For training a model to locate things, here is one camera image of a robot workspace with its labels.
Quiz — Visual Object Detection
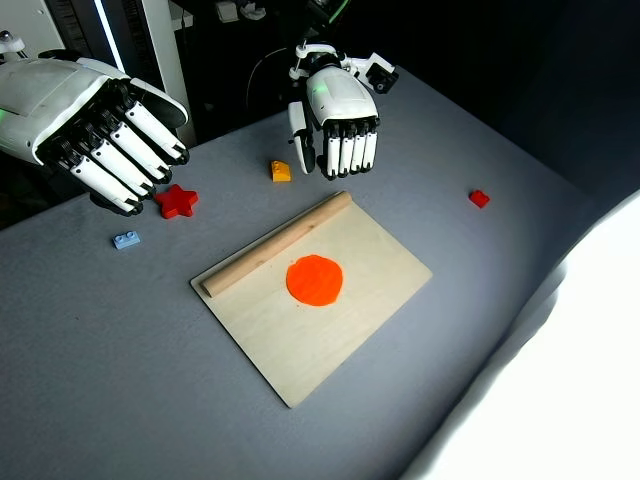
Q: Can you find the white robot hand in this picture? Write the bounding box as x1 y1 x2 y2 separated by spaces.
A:
287 65 380 182
0 53 191 217

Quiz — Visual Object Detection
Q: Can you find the wooden rolling pin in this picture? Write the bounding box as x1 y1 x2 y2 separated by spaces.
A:
200 191 354 299

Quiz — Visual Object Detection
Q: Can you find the white column with light strip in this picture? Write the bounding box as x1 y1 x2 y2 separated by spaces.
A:
0 0 197 149

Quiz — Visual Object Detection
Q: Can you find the light blue toy brick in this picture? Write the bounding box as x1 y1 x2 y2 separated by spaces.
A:
111 230 142 251

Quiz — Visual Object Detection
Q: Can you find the red star block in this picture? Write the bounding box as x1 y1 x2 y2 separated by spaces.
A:
153 183 200 221

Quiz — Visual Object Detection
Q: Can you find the orange dough disc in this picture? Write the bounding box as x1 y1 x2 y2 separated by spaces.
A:
285 253 346 308

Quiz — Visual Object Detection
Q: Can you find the light wooden board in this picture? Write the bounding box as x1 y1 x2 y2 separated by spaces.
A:
189 191 434 410

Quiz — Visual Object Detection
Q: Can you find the grey table cloth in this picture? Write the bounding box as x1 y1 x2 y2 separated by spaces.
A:
0 64 629 480

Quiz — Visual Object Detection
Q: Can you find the white backdrop cloth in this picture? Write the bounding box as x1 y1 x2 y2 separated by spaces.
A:
399 187 640 480

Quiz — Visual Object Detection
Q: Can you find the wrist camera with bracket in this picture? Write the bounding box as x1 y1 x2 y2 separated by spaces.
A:
349 51 400 95

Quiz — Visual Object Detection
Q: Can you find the thin black cable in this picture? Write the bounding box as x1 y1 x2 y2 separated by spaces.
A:
245 45 301 116

